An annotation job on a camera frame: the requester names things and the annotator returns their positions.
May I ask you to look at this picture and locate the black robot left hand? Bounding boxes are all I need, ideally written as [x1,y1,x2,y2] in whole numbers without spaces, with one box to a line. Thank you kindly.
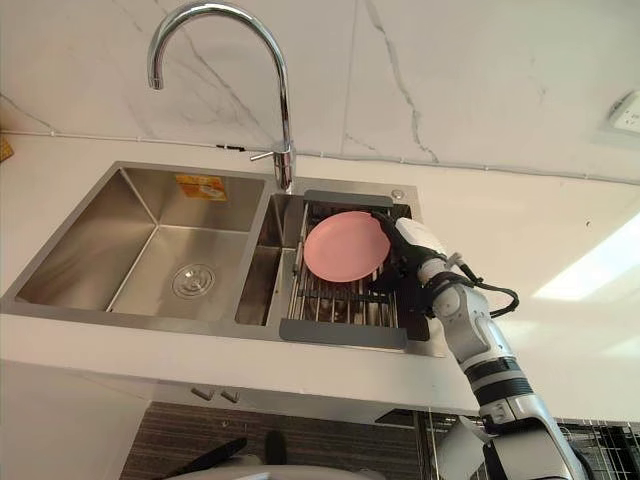
[168,436,250,477]

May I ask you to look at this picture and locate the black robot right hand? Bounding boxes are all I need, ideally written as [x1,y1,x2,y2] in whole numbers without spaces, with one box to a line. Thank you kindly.
[369,210,450,296]

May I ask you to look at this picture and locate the pink round plate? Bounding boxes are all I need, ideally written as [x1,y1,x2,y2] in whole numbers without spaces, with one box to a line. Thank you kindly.
[303,210,392,283]

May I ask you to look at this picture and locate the open dishwasher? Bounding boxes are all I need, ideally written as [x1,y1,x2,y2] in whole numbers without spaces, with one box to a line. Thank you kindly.
[374,406,640,480]

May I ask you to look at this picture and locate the stainless steel double sink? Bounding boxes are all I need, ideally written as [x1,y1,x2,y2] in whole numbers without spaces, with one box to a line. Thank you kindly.
[0,159,446,359]

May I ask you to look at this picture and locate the white base cabinet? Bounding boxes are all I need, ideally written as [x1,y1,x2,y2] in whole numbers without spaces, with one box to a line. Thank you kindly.
[0,357,426,480]

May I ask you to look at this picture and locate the round steel drain strainer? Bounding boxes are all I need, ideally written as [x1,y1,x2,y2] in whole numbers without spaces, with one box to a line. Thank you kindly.
[171,264,218,298]

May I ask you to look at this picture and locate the chrome gooseneck faucet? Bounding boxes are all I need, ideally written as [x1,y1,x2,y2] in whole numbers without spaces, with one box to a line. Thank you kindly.
[146,1,298,194]

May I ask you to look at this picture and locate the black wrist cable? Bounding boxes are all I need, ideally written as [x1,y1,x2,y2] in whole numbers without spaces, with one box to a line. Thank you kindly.
[448,253,521,319]

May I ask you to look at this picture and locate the steel drainer rack grey handles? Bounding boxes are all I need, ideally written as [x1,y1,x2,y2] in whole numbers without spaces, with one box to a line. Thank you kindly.
[277,188,409,352]

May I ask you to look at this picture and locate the white wall power outlet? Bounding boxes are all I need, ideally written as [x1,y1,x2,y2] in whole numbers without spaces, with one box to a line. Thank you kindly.
[606,89,640,136]

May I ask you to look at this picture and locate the black wire dishwasher rack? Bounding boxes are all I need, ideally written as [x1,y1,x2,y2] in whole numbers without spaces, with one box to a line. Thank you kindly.
[556,422,640,480]

